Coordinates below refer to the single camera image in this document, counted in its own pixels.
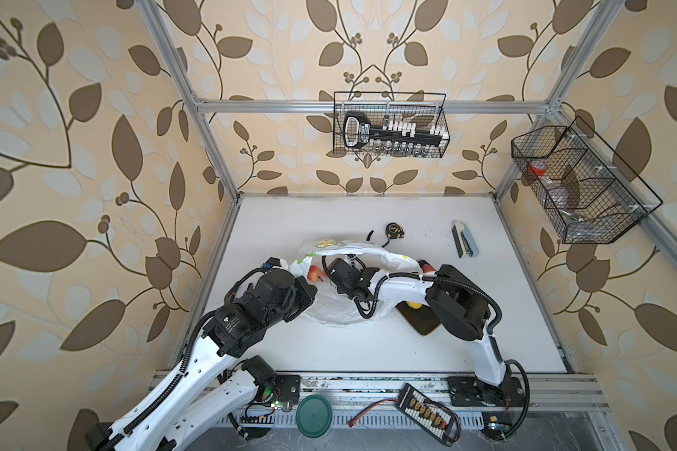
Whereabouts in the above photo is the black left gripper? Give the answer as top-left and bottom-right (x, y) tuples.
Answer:
(263, 275), (321, 332)

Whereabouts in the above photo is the translucent white plastic bag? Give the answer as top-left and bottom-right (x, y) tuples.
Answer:
(285, 239), (431, 327)

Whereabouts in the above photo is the red fake fruit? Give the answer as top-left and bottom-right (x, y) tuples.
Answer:
(419, 259), (436, 272)

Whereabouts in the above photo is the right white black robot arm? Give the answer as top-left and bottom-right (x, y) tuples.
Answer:
(322, 259), (530, 409)

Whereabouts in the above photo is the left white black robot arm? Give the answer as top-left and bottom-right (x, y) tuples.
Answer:
(86, 265), (318, 450)

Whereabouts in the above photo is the black square tray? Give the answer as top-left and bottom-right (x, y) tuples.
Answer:
(396, 302), (441, 336)

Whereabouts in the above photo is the grey blue stapler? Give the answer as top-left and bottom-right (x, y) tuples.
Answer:
(451, 221), (480, 259)

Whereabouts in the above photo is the green round lid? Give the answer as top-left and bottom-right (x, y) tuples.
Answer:
(295, 395), (333, 439)

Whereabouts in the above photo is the black socket set holder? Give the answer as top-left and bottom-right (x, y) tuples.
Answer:
(338, 112), (449, 150)

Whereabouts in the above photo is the black charger board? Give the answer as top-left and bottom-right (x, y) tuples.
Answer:
(396, 383), (462, 446)

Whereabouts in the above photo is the clear bottle red cap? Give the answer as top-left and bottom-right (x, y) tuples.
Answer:
(528, 161), (572, 221)

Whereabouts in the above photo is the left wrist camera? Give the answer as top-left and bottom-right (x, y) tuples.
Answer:
(263, 257), (289, 271)

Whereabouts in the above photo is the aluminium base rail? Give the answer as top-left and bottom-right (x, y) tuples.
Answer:
(233, 371), (610, 430)

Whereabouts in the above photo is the red black cable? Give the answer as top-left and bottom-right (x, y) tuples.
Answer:
(348, 397), (401, 428)

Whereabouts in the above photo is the black wire basket back wall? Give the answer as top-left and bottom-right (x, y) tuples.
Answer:
(332, 90), (451, 159)

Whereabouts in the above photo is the black wire basket wall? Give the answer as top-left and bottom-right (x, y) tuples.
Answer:
(511, 117), (663, 244)
(332, 90), (451, 159)

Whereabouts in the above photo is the black wire basket right wall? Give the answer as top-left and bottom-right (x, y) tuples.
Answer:
(511, 117), (663, 244)

